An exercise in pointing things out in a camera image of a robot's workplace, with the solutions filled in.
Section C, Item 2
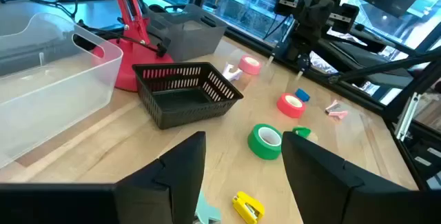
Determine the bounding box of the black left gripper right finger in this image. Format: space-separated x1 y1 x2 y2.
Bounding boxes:
281 131 413 224

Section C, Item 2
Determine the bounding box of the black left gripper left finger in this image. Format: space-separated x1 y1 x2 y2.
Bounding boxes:
115 131 207 224

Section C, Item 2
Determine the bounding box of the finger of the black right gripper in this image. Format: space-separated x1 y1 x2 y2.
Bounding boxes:
274 0 301 15
331 3 361 34

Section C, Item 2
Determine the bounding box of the teal stapler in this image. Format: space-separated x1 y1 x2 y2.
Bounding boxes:
194 191 222 224

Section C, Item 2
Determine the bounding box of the green block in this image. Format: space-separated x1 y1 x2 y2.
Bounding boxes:
291 125 312 139

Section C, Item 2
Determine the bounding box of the pink staple remover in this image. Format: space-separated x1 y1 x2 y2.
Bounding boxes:
325 99 349 121

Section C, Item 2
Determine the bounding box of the green tape roll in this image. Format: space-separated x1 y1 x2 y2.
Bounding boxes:
247 123 284 161

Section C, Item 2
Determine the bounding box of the yellow stapler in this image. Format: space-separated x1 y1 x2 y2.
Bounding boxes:
232 191 265 224

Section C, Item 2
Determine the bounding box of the pink tape roll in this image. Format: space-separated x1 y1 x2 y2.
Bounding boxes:
238 54 263 76

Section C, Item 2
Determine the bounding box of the small blue staple remover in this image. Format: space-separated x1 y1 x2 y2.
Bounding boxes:
295 88 311 103

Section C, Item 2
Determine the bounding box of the pale lilac staple remover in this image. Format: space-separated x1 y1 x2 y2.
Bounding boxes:
222 62 244 83

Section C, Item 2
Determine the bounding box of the black slotted plastic basket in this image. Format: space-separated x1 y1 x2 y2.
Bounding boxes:
132 61 245 130

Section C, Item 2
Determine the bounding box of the grey translucent plastic bin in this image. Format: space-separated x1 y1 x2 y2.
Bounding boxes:
146 3 228 62

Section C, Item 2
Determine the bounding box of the red desk lamp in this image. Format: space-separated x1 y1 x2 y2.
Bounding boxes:
92 0 174 92

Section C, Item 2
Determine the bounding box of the clear plastic bin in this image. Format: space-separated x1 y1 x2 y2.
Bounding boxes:
0 12 124 170

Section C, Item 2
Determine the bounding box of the black aluminium table frame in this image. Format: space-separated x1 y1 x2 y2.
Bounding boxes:
327 50 441 142

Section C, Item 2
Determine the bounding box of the black lamp cable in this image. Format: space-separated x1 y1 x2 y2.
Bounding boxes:
77 19 172 59

